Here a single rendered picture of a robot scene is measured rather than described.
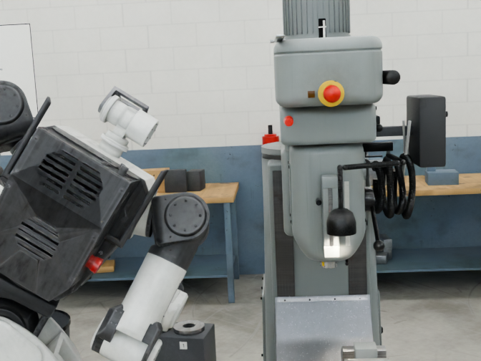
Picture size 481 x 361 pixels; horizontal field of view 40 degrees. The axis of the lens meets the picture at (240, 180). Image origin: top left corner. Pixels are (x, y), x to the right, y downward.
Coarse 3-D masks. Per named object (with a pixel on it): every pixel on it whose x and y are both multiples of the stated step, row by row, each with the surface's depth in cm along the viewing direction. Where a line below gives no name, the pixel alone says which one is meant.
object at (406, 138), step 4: (404, 120) 204; (404, 124) 204; (408, 124) 201; (404, 128) 205; (408, 128) 201; (404, 132) 205; (408, 132) 202; (404, 136) 205; (408, 136) 202; (404, 140) 206; (408, 140) 203; (404, 144) 206; (408, 144) 203; (404, 148) 206; (408, 148) 204; (404, 152) 207; (408, 152) 212; (404, 168) 206; (404, 172) 207
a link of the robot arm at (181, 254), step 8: (192, 240) 135; (200, 240) 141; (152, 248) 136; (160, 248) 135; (168, 248) 135; (176, 248) 135; (184, 248) 136; (192, 248) 137; (160, 256) 134; (168, 256) 134; (176, 256) 135; (184, 256) 136; (192, 256) 138; (176, 264) 135; (184, 264) 136
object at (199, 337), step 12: (180, 324) 193; (192, 324) 193; (204, 324) 192; (168, 336) 188; (180, 336) 187; (192, 336) 187; (204, 336) 187; (168, 348) 188; (180, 348) 187; (192, 348) 186; (204, 348) 186; (156, 360) 189; (168, 360) 188; (180, 360) 187; (192, 360) 187; (204, 360) 186
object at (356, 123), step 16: (288, 112) 167; (304, 112) 166; (320, 112) 166; (336, 112) 166; (352, 112) 166; (368, 112) 166; (288, 128) 167; (304, 128) 167; (320, 128) 167; (336, 128) 167; (352, 128) 166; (368, 128) 166; (288, 144) 168; (304, 144) 168; (320, 144) 169
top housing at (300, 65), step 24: (288, 48) 156; (312, 48) 155; (336, 48) 154; (360, 48) 154; (288, 72) 156; (312, 72) 156; (336, 72) 155; (360, 72) 155; (288, 96) 157; (360, 96) 156
